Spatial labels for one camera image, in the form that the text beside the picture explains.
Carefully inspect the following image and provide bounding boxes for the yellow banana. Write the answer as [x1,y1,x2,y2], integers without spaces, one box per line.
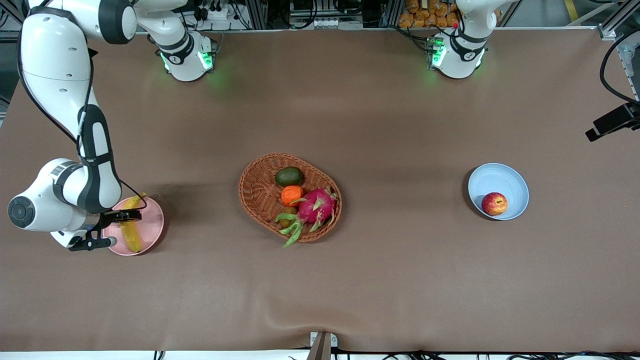
[121,193,147,254]

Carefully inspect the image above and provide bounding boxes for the red yellow apple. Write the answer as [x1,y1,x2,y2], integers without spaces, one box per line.
[481,192,509,217]

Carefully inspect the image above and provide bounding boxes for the pink plate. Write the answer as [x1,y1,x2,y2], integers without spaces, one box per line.
[102,195,165,257]

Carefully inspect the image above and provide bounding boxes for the brown wicker basket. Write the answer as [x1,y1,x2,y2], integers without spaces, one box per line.
[238,152,343,244]

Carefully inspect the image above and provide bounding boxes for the light blue plate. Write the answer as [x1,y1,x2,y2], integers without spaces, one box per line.
[468,162,530,221]

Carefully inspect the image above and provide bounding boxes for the orange tangerine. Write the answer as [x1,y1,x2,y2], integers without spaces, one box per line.
[280,185,304,207]

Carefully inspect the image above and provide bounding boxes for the green avocado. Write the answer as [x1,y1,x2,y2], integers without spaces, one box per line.
[274,166,305,188]

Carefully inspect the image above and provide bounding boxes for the pink dragon fruit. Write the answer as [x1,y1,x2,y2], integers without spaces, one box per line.
[275,186,339,248]

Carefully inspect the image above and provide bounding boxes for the bag of orange items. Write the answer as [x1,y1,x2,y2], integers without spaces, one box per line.
[398,0,461,29]

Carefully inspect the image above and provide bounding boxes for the white power strip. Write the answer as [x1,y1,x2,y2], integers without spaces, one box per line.
[192,0,236,21]

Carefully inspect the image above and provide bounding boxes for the table cover cloth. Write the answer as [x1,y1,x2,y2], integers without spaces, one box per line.
[0,27,640,353]

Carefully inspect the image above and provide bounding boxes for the black control box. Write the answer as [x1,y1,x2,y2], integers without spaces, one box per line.
[289,0,368,30]

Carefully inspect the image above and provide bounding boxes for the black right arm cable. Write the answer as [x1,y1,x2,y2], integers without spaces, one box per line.
[16,30,148,213]

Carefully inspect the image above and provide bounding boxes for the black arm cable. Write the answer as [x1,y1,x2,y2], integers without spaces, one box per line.
[599,29,640,105]
[16,30,148,213]

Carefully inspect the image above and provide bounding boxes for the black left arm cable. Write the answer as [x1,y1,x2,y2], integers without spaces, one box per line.
[599,29,640,105]

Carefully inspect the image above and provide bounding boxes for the metal table clamp bracket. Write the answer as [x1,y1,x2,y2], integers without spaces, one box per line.
[306,331,338,360]

